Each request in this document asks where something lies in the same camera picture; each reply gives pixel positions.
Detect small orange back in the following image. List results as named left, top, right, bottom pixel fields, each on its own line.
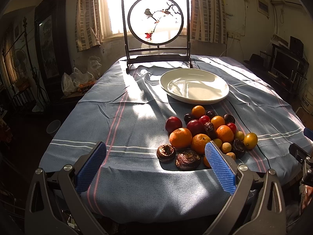
left=191, top=105, right=206, bottom=119

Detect checked curtain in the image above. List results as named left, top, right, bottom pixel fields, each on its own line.
left=191, top=0, right=227, bottom=44
left=74, top=0, right=101, bottom=52

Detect blue striped tablecloth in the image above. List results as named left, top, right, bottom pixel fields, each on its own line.
left=39, top=54, right=313, bottom=223

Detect bright red plum right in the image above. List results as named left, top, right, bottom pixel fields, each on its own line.
left=227, top=123, right=237, bottom=135

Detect right checked curtain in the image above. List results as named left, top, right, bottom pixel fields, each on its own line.
left=191, top=0, right=227, bottom=44

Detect round painted table screen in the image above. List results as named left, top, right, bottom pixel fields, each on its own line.
left=121, top=0, right=192, bottom=73

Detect small red plum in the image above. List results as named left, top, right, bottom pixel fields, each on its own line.
left=199, top=115, right=211, bottom=125

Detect large orange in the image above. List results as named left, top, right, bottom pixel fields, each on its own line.
left=169, top=127, right=192, bottom=149

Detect small yellow-green fruit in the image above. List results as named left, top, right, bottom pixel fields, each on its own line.
left=235, top=130, right=245, bottom=141

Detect white ceramic plate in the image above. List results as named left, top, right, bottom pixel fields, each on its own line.
left=159, top=69, right=229, bottom=105

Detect left checked curtain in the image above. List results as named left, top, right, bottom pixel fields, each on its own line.
left=74, top=0, right=101, bottom=52

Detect brown dried date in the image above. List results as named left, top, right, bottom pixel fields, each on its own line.
left=204, top=122, right=217, bottom=139

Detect smooth orange tangerine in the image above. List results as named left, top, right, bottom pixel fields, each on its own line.
left=211, top=116, right=225, bottom=129

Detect dark plum far back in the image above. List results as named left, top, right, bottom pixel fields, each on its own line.
left=206, top=110, right=216, bottom=119

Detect small yellow fruit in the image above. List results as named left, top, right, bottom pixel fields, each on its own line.
left=213, top=138, right=223, bottom=149

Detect tan longan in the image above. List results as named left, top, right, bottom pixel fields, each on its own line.
left=226, top=152, right=236, bottom=160
left=221, top=142, right=232, bottom=154

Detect black television monitor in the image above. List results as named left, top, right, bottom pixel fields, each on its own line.
left=268, top=41, right=309, bottom=94

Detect dark framed mirror cabinet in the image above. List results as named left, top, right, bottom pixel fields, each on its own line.
left=34, top=0, right=72, bottom=100

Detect white plastic bags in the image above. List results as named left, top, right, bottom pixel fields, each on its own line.
left=61, top=56, right=102, bottom=96

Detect dark purple plum back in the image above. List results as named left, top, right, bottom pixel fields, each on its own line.
left=183, top=113, right=195, bottom=125

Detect yellow round fruit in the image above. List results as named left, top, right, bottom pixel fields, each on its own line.
left=243, top=133, right=258, bottom=150

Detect orange mandarin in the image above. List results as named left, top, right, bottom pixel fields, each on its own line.
left=216, top=125, right=235, bottom=143
left=191, top=134, right=211, bottom=155

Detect standing fan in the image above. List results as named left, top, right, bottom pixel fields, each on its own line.
left=12, top=49, right=28, bottom=83

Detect dark red plum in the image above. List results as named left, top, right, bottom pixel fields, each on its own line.
left=186, top=119, right=205, bottom=136
left=165, top=116, right=183, bottom=134

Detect partly hidden orange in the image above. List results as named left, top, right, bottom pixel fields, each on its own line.
left=203, top=156, right=211, bottom=168

